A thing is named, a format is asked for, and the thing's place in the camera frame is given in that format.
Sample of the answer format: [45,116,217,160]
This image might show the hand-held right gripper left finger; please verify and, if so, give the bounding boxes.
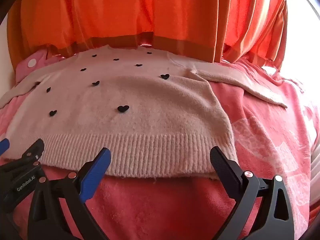
[27,147,112,240]

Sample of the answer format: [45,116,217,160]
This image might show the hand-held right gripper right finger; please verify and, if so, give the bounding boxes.
[210,146,296,240]

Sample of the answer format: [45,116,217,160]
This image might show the pale pink sweater black hearts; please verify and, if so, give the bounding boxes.
[0,44,288,180]

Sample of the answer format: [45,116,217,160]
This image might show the pink printed blanket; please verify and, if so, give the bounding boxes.
[0,57,320,240]

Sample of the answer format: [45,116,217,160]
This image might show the pink pillow white dots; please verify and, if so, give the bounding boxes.
[15,49,66,83]

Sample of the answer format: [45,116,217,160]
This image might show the orange curtain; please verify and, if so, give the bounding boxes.
[7,0,290,70]

